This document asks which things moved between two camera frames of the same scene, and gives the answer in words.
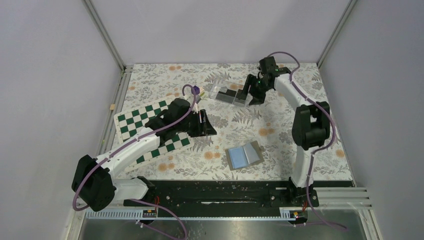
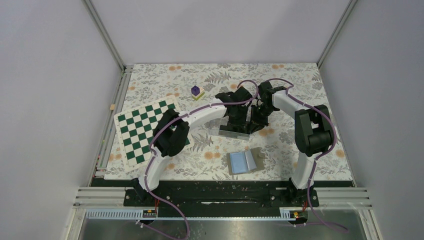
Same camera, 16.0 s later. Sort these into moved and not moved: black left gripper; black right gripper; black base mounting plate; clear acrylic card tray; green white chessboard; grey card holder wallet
Moved: grey card holder wallet; clear acrylic card tray; black left gripper; black right gripper
Not moved: green white chessboard; black base mounting plate
